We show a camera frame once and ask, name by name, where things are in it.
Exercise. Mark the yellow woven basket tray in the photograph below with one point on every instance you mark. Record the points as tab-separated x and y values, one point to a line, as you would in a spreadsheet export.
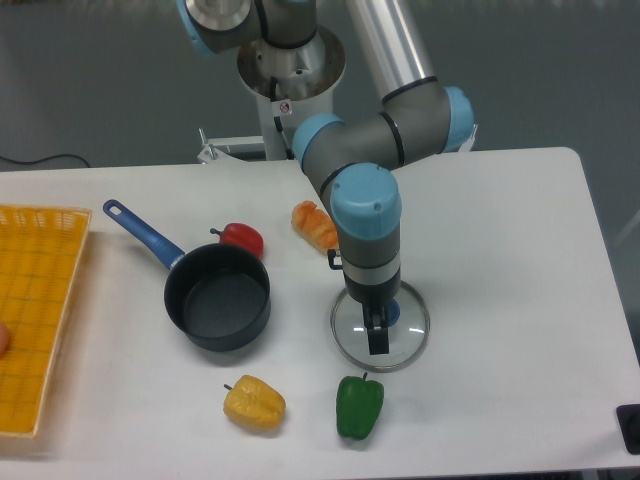
41	250

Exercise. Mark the black saucepan blue handle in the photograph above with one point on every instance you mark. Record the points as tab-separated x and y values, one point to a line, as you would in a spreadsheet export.
218	295

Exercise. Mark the glass pot lid blue knob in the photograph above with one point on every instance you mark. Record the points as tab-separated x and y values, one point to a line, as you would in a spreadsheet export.
407	335

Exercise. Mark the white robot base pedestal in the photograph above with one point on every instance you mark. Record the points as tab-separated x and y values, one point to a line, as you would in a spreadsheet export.
291	85

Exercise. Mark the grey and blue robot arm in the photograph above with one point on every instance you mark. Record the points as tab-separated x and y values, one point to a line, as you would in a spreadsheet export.
351	166

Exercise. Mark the green bell pepper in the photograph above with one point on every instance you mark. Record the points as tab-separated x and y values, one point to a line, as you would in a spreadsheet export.
359	402

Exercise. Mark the yellow bell pepper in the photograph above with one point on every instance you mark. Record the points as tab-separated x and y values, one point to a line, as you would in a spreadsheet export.
254	404

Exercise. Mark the orange croissant bread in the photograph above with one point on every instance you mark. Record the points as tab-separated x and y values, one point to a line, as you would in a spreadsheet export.
314	226

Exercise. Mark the red bell pepper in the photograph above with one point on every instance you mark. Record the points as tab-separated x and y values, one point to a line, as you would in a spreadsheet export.
241	235

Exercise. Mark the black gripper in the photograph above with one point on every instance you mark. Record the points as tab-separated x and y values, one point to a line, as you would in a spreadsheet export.
375	300

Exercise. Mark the white metal mounting bracket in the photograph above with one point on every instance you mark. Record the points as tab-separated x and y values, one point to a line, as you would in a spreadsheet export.
244	148

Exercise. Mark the black device at table edge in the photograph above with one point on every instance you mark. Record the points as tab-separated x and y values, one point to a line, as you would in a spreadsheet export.
629	422

